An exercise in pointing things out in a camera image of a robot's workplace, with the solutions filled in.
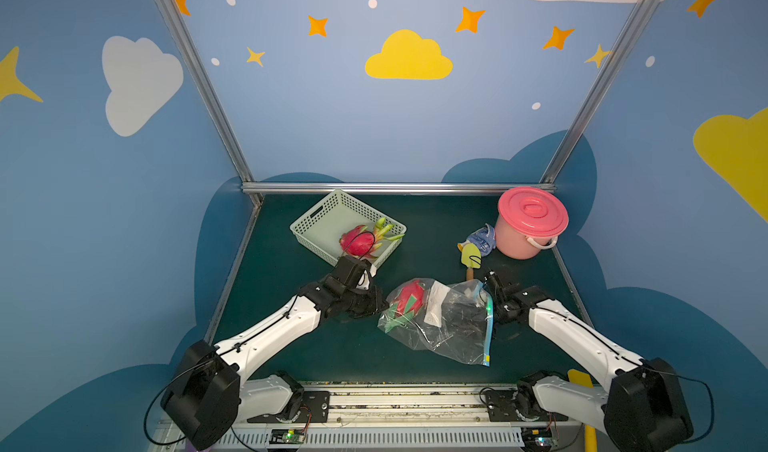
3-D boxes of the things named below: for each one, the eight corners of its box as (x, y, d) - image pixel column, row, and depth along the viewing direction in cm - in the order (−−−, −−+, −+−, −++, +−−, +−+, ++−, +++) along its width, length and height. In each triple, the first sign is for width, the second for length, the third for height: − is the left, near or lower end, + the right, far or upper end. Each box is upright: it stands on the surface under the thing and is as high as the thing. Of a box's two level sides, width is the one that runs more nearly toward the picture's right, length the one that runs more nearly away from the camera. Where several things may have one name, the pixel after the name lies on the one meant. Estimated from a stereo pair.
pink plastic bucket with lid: (493, 271, 104) (512, 236, 88) (480, 223, 118) (495, 186, 102) (550, 271, 104) (579, 237, 88) (531, 223, 118) (553, 186, 102)
